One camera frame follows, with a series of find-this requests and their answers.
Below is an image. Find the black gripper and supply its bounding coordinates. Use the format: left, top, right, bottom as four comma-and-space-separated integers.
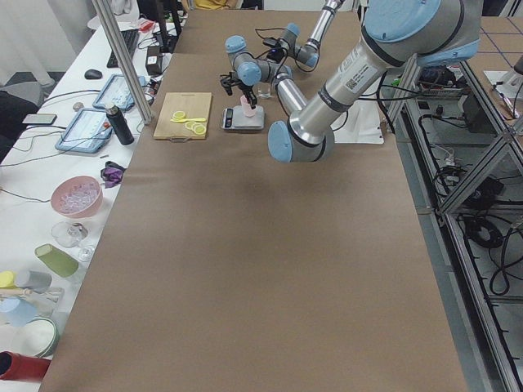
220, 71, 257, 109

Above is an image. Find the glass sauce bottle metal cap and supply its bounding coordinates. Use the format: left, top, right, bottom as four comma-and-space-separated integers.
257, 82, 272, 99

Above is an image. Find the pink plastic cup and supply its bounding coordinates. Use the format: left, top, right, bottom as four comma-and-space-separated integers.
240, 95, 257, 118

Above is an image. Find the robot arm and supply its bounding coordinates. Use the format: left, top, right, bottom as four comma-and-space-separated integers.
221, 1, 483, 163
277, 0, 345, 69

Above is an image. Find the silver digital kitchen scale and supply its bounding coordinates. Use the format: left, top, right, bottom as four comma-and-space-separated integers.
221, 106, 265, 131

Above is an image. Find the green plastic cup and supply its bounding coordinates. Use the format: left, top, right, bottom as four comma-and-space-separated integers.
34, 243, 79, 278

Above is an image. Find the grey cup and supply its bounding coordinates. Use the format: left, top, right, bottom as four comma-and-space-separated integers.
15, 270, 52, 293

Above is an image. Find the yellow cup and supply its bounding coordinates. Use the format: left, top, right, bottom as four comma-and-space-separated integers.
0, 270, 17, 289

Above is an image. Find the light blue cup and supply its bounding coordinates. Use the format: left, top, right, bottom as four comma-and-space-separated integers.
1, 296, 38, 327

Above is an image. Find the wooden cutting board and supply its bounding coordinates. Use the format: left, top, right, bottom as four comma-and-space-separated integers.
153, 92, 212, 140

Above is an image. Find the yellow plastic knife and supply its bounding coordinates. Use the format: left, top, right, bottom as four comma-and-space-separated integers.
170, 118, 207, 123

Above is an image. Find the lower lemon slice of stack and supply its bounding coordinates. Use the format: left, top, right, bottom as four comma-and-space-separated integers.
193, 124, 207, 136

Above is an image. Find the lemon slice near knife tip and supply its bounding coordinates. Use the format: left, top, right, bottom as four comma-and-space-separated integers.
171, 110, 186, 121

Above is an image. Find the black keyboard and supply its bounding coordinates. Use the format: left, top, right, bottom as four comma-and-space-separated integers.
106, 28, 141, 69

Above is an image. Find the far blue teach pendant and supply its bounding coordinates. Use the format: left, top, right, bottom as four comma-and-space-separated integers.
92, 74, 134, 112

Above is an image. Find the blue teach pendant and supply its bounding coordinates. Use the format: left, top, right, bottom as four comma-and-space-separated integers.
55, 108, 112, 154
92, 74, 134, 112

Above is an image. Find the black thermos bottle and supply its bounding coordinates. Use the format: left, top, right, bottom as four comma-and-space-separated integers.
105, 102, 134, 145

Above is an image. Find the black computer mouse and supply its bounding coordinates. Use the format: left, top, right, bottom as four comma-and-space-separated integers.
84, 69, 103, 80

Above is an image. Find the near blue teach pendant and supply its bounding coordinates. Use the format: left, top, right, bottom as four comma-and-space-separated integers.
55, 108, 112, 154

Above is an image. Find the brown table cover sheet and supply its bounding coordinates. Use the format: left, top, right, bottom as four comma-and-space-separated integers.
41, 11, 467, 391

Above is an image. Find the pink bowl with ice cubes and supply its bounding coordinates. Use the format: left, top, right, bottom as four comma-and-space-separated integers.
51, 176, 103, 218

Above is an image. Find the smartphone on desk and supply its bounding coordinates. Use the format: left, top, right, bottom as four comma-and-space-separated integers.
22, 114, 57, 126

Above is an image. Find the clear wine glass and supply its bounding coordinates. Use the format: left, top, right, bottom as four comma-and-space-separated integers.
51, 221, 95, 263

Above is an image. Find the white green rimmed bowl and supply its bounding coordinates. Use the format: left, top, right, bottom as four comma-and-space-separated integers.
11, 318, 60, 358

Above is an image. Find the red cylinder container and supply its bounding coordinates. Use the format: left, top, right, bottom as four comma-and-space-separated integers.
1, 351, 51, 382

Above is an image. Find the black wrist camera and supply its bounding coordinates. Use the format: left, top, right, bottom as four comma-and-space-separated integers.
262, 37, 280, 49

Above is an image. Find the black camera cable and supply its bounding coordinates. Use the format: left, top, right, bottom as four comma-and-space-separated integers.
255, 27, 287, 42

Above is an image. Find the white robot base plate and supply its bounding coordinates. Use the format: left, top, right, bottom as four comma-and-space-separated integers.
331, 100, 384, 145

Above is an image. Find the aluminium frame post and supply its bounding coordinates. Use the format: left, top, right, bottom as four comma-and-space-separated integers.
92, 0, 153, 125

